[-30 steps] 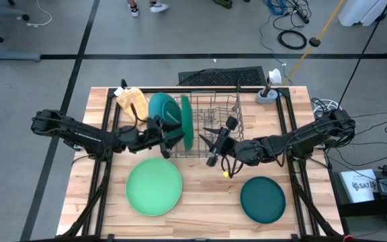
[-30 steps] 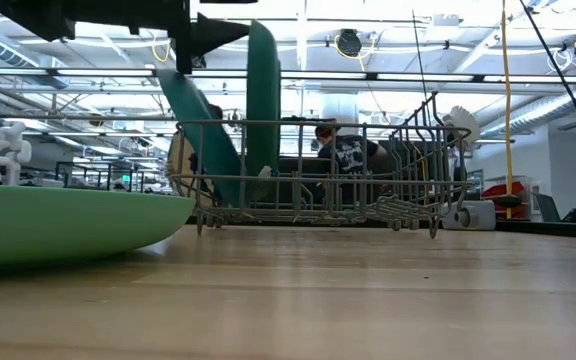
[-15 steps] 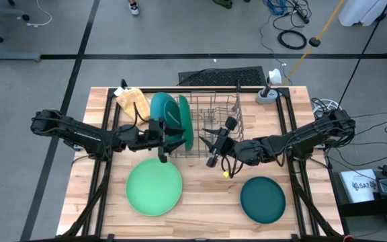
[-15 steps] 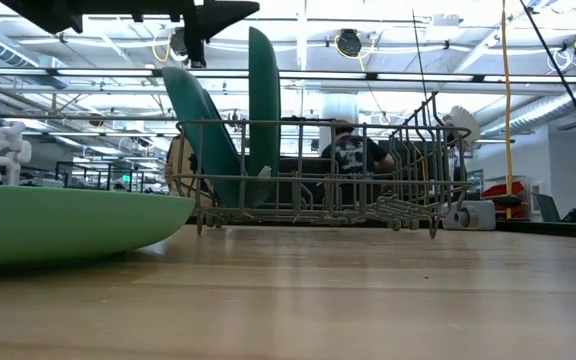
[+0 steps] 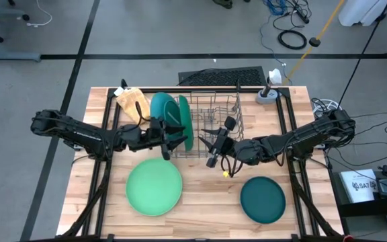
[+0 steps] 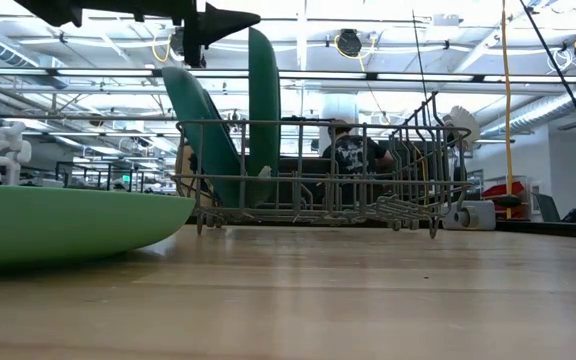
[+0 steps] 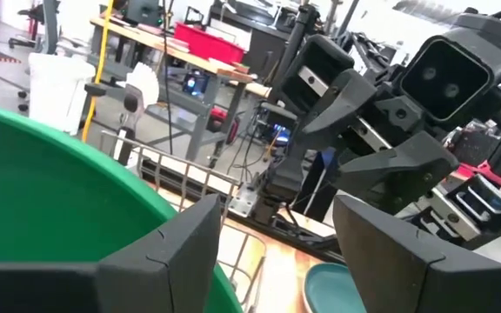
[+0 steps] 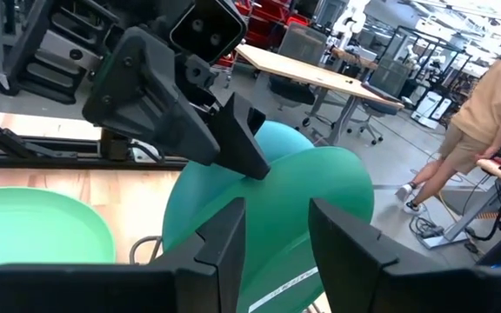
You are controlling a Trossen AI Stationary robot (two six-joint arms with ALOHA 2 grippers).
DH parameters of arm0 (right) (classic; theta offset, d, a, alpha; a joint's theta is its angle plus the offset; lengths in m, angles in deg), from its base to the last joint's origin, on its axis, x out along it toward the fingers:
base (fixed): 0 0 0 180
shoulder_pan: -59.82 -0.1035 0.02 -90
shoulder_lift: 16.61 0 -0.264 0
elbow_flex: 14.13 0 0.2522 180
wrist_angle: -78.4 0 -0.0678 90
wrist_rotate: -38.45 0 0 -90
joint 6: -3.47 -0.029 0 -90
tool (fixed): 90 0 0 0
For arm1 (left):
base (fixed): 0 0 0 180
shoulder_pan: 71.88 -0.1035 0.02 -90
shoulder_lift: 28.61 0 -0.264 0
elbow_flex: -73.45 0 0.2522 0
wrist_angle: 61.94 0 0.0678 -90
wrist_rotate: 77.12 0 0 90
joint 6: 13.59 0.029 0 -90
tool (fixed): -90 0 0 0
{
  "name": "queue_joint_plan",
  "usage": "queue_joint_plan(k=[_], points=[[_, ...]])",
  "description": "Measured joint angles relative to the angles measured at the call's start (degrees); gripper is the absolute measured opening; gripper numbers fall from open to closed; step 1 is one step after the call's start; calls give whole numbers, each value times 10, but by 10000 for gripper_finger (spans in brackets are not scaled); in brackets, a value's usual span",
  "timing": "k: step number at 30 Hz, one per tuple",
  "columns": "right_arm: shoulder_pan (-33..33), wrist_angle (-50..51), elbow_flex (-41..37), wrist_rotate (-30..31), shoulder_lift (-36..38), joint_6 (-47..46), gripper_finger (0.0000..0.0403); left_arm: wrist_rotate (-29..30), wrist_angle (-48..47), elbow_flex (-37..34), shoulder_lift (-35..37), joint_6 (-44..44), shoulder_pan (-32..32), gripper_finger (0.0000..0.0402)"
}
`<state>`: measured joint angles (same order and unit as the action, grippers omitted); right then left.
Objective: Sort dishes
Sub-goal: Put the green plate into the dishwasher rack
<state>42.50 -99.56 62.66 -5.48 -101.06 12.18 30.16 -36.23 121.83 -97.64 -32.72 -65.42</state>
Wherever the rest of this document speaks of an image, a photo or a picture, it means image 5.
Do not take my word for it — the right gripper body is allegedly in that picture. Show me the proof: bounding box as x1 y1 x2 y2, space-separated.
206 116 239 168

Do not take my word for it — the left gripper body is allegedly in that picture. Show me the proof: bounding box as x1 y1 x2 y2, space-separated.
138 118 172 161

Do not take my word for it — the grey wire dish rack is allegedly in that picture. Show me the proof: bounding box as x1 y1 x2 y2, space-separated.
171 89 245 160

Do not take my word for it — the medium green plate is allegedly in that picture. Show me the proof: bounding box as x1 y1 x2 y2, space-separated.
177 94 195 153

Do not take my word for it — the teal plate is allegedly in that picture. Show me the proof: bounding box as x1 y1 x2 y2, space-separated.
150 91 183 139

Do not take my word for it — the light green plate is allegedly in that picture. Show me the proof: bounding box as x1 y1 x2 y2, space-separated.
125 157 183 217

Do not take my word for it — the dark green plate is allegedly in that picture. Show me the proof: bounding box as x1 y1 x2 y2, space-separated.
239 176 287 225

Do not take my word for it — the tan sponge block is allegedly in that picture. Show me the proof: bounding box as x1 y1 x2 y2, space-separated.
116 87 152 125

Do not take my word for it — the black floor mat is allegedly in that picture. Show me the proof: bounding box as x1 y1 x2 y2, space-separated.
178 66 267 87

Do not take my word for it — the grey brush holder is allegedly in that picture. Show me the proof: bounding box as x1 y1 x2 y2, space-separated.
255 87 279 104

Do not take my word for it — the white power strip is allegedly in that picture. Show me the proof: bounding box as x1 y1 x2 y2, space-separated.
312 98 341 117

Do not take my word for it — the person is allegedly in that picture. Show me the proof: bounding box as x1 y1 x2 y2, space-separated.
212 0 234 10

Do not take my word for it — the white booklet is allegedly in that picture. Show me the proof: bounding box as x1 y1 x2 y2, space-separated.
339 169 379 204

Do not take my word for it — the black power strip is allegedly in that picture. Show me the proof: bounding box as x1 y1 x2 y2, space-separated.
294 5 311 25

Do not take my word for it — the black side cart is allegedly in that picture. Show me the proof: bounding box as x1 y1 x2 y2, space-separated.
331 167 387 229

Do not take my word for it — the white bag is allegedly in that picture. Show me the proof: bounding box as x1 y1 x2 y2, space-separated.
338 0 387 28

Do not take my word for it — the black table frame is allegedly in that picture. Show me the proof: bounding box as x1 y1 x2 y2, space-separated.
57 86 345 242

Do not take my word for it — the coiled black cable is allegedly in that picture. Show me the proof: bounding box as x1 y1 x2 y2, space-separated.
277 29 308 50

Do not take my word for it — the blue cable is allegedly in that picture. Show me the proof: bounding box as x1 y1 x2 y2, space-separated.
259 0 288 67

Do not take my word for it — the white cable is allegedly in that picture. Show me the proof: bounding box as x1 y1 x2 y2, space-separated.
25 0 53 28

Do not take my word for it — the grey floor cable cover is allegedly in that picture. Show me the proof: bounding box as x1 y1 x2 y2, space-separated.
0 52 42 62

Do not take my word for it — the long black cable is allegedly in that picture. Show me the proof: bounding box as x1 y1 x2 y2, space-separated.
335 0 387 112

